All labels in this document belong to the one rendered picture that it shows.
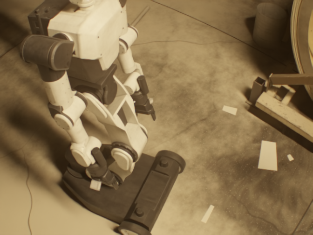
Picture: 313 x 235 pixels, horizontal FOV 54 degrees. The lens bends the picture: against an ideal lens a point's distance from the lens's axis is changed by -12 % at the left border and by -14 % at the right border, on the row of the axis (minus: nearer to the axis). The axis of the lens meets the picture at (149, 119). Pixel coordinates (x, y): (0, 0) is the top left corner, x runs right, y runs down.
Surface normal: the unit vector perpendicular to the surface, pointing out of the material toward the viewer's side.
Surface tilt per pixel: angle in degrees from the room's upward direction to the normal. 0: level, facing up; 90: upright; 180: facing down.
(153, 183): 0
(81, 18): 0
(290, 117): 0
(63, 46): 90
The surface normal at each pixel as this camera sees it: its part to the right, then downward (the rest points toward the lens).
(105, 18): 0.62, -0.24
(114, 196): -0.04, -0.62
